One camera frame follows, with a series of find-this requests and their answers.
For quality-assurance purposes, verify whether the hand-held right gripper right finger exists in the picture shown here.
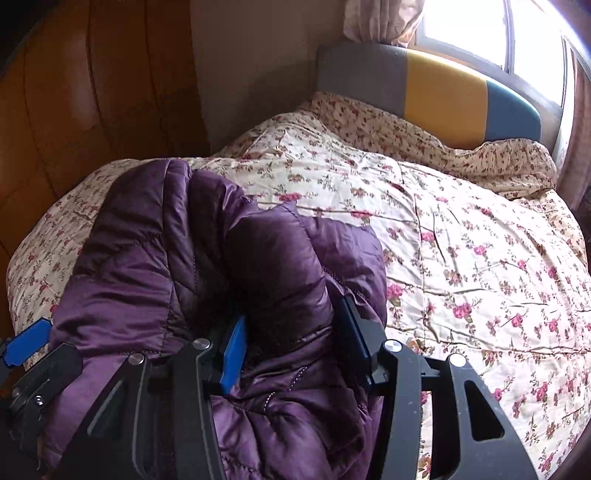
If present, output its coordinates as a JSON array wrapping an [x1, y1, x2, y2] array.
[[337, 294, 539, 480]]

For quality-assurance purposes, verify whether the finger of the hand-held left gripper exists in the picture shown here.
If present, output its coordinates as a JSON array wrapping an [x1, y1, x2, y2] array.
[[0, 318, 54, 370], [9, 344, 85, 414]]

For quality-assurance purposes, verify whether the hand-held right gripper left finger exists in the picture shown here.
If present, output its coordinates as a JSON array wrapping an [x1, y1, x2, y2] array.
[[69, 315, 250, 480]]

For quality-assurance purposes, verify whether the floral pillow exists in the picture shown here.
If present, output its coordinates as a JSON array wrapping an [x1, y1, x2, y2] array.
[[295, 91, 557, 199]]

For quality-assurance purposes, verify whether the large floral print quilt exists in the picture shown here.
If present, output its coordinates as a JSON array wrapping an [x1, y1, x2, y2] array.
[[7, 124, 591, 480]]

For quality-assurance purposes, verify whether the grey yellow blue headboard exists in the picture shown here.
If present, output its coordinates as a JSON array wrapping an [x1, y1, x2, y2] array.
[[316, 42, 542, 151]]

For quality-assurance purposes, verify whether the wooden wardrobe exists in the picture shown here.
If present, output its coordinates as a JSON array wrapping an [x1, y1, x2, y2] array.
[[0, 0, 208, 259]]

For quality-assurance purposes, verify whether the purple puffer jacket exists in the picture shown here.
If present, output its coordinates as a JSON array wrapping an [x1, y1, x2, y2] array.
[[39, 158, 389, 480]]

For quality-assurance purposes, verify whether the long pink floral curtain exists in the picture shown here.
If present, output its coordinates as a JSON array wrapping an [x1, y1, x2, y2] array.
[[561, 37, 591, 208]]

